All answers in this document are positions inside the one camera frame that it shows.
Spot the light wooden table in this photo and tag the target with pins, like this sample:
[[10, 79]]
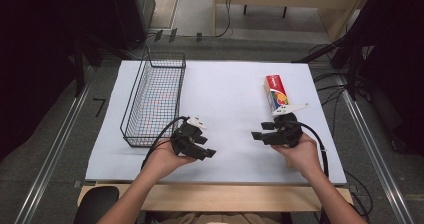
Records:
[[233, 197]]

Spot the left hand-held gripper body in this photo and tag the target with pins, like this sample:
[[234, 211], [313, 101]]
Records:
[[185, 137]]

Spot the person's left hand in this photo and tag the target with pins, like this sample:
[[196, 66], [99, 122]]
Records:
[[165, 160]]

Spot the black chair seat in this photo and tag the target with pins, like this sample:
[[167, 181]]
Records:
[[96, 204]]

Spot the dark computer cabinet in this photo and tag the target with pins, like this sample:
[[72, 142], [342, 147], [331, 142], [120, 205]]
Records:
[[135, 14]]

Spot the white table sheet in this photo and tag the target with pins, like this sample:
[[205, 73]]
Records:
[[226, 94]]

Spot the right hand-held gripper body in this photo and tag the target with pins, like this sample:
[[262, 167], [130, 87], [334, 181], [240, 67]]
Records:
[[290, 132]]

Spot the person's right hand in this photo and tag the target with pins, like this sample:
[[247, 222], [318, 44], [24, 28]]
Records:
[[305, 155]]

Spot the black stand leg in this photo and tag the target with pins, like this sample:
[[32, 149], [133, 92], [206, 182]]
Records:
[[316, 52]]

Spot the aluminium floor rail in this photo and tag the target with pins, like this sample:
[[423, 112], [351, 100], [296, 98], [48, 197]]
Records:
[[50, 160], [376, 157]]

